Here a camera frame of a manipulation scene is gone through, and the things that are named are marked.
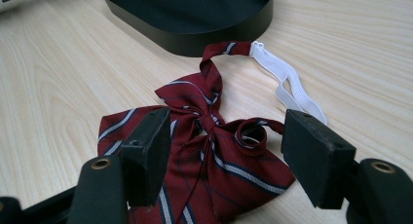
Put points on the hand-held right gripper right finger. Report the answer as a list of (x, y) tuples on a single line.
[(319, 162)]

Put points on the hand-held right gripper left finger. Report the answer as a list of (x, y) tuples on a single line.
[(142, 159)]

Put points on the dark red striped bow tie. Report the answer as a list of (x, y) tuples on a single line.
[(227, 159)]

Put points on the black oval tray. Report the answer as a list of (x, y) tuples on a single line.
[(191, 16)]

